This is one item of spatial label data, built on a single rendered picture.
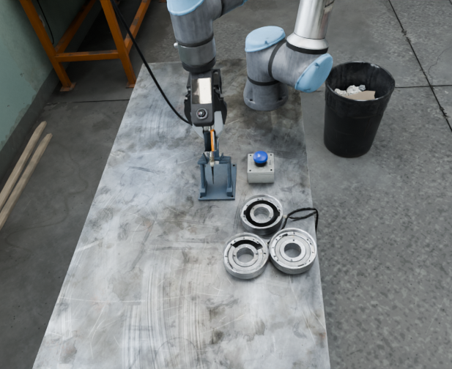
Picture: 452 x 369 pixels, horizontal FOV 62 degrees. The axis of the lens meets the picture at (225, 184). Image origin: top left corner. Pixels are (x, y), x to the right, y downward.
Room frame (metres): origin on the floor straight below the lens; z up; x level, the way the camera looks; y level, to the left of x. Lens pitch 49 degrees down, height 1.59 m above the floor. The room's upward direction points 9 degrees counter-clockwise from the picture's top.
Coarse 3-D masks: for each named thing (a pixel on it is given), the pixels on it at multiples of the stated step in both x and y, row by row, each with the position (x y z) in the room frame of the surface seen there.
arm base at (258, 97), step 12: (252, 84) 1.00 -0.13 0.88; (264, 84) 0.98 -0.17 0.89; (276, 84) 0.98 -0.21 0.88; (252, 96) 1.00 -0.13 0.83; (264, 96) 0.97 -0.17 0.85; (276, 96) 0.97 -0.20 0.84; (288, 96) 1.00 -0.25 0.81; (252, 108) 0.98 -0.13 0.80; (264, 108) 0.96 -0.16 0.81; (276, 108) 0.96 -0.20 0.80
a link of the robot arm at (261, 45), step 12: (252, 36) 1.03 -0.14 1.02; (264, 36) 1.01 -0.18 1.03; (276, 36) 0.99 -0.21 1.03; (252, 48) 0.99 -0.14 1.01; (264, 48) 0.97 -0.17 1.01; (276, 48) 0.96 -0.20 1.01; (252, 60) 0.99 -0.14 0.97; (264, 60) 0.96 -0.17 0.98; (252, 72) 1.00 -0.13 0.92; (264, 72) 0.96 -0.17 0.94
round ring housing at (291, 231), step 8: (280, 232) 0.47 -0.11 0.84; (288, 232) 0.47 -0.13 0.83; (296, 232) 0.47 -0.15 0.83; (304, 232) 0.46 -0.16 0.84; (272, 240) 0.45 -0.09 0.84; (288, 240) 0.45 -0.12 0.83; (296, 240) 0.45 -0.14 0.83; (312, 240) 0.43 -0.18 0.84; (272, 248) 0.44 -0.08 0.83; (280, 248) 0.43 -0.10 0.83; (288, 248) 0.44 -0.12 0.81; (296, 248) 0.44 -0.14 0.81; (304, 248) 0.42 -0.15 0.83; (312, 248) 0.42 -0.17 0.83; (272, 256) 0.41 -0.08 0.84; (288, 256) 0.41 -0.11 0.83; (304, 256) 0.41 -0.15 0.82; (312, 256) 0.40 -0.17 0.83; (280, 264) 0.39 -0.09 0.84; (304, 264) 0.38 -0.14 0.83; (312, 264) 0.39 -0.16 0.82; (288, 272) 0.38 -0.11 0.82; (296, 272) 0.37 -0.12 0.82
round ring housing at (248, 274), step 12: (228, 240) 0.47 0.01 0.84; (252, 240) 0.46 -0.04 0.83; (228, 252) 0.44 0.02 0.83; (240, 252) 0.45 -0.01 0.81; (252, 252) 0.44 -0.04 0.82; (264, 252) 0.43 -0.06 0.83; (228, 264) 0.41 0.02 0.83; (240, 264) 0.41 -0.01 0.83; (252, 264) 0.40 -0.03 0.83; (264, 264) 0.39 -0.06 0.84; (240, 276) 0.38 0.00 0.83; (252, 276) 0.38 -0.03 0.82
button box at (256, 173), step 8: (248, 160) 0.71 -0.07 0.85; (272, 160) 0.69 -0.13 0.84; (248, 168) 0.68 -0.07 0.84; (256, 168) 0.67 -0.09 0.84; (264, 168) 0.67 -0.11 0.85; (272, 168) 0.66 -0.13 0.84; (248, 176) 0.66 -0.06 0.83; (256, 176) 0.66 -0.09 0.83; (264, 176) 0.66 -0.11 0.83; (272, 176) 0.65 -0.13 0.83
